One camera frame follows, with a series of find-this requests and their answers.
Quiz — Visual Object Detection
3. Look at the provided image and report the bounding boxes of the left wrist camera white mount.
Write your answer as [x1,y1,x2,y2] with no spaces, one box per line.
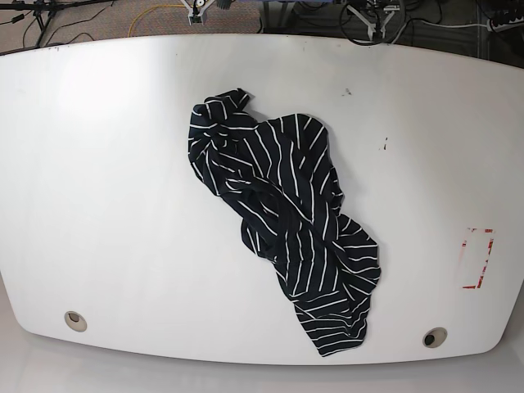
[341,1,406,47]

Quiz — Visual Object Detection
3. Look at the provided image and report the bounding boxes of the black white striped T-shirt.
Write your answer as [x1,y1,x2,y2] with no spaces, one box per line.
[187,89,381,357]

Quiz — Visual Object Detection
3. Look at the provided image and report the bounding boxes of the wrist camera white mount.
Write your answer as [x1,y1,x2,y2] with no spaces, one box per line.
[180,0,215,25]
[341,1,406,47]

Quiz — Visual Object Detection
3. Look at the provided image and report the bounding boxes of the yellow floor cable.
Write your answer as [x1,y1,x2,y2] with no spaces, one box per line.
[128,2,189,38]

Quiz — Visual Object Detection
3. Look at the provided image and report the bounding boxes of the left table cable grommet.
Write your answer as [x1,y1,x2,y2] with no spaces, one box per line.
[64,311,88,332]

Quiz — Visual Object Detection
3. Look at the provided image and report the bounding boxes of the white power strip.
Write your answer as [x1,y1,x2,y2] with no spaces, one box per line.
[488,6,523,33]

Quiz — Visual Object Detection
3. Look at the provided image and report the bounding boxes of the red tape rectangle marking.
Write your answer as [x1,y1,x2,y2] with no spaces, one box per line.
[458,228,495,290]

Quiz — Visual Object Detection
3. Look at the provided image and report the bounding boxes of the right table cable grommet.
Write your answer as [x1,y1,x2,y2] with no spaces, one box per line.
[422,327,448,349]

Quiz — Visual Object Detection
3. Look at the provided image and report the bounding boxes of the black tripod stand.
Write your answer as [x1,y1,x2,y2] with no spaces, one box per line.
[1,0,114,50]

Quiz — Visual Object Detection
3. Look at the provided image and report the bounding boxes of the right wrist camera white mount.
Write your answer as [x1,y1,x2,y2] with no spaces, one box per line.
[180,0,215,25]

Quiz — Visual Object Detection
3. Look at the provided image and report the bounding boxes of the table cable grommet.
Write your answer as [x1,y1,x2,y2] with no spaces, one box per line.
[64,311,88,332]
[422,327,448,349]

